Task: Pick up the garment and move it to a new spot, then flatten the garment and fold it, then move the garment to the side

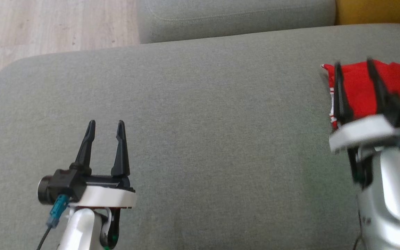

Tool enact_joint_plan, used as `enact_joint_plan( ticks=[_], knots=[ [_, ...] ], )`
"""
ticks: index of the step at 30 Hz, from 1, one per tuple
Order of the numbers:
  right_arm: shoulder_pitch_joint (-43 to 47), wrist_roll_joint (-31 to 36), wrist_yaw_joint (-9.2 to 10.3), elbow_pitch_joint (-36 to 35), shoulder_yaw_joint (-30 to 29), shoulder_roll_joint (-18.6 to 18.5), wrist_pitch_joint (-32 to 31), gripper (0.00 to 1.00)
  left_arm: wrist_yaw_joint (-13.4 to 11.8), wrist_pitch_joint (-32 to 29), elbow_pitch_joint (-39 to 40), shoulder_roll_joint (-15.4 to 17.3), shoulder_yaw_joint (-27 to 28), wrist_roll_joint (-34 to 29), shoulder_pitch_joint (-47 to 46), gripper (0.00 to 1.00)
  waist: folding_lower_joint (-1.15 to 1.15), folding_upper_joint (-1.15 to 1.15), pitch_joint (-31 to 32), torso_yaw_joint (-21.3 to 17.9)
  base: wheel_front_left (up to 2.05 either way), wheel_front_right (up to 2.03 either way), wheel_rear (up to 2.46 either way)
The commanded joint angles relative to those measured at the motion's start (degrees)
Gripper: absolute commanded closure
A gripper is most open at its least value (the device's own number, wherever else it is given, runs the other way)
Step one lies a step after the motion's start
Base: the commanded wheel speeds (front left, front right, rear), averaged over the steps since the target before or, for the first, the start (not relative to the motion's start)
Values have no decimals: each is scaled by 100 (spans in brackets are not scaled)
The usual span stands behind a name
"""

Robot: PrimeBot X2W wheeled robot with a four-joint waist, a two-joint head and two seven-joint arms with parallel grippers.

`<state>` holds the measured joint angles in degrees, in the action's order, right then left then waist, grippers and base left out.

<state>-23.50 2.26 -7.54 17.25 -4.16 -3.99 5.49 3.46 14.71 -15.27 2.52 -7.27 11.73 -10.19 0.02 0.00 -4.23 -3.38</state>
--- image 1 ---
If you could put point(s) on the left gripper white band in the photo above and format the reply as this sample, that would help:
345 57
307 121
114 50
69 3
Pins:
109 198

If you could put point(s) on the red garment with black logo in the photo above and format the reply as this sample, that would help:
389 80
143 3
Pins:
359 86

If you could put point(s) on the yellow sofa backrest cushion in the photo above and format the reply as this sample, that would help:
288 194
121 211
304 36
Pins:
377 10

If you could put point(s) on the large grey sofa seat cushion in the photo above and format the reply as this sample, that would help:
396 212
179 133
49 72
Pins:
221 156

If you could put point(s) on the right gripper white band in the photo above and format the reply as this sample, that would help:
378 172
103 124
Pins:
363 133

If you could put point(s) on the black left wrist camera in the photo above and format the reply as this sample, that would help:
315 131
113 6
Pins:
63 184

